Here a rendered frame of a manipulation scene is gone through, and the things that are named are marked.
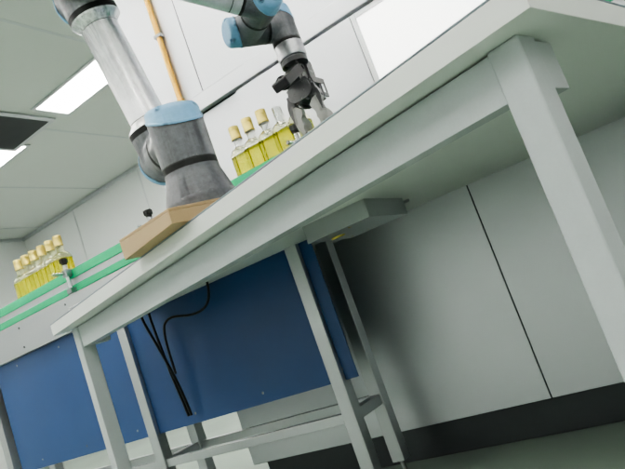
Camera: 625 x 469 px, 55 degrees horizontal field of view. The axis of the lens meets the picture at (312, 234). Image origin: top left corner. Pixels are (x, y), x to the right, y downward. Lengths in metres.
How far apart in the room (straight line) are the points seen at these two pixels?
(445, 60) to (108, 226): 6.58
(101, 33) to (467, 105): 0.94
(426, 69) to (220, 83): 1.50
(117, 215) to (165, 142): 5.80
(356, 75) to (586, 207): 1.27
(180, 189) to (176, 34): 1.23
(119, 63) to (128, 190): 5.48
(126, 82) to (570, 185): 1.02
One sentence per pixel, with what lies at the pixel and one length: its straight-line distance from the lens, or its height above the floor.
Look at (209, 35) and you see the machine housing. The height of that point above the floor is 1.57.
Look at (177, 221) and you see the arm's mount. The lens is 1.11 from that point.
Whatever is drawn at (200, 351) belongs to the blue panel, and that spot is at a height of 0.53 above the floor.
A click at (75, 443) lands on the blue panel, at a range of 2.46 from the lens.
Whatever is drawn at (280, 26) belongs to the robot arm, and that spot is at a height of 1.22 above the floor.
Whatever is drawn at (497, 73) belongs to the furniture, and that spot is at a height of 0.69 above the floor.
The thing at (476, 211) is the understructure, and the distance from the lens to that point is 1.73.
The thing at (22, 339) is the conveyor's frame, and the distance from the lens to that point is 2.56.
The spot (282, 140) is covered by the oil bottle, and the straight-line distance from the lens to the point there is 1.79.
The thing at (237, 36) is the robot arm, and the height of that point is 1.21.
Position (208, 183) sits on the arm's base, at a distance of 1.20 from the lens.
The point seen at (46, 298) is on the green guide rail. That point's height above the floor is 0.91.
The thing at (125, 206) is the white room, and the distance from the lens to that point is 6.93.
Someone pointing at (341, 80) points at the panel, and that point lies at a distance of 1.89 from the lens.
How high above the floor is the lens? 0.50
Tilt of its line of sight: 8 degrees up
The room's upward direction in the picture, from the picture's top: 20 degrees counter-clockwise
